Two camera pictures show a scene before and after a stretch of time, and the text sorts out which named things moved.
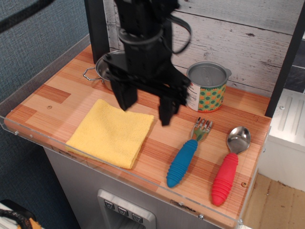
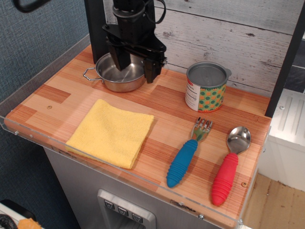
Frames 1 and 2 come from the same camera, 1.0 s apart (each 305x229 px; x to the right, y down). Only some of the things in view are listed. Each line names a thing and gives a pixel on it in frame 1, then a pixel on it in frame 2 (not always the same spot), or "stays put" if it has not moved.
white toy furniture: (284, 158) stays put
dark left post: (97, 28) stays put
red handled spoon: (238, 139) stays put
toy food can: (207, 82) stays put
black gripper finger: (126, 94) -> (122, 56)
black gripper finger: (168, 108) -> (152, 68)
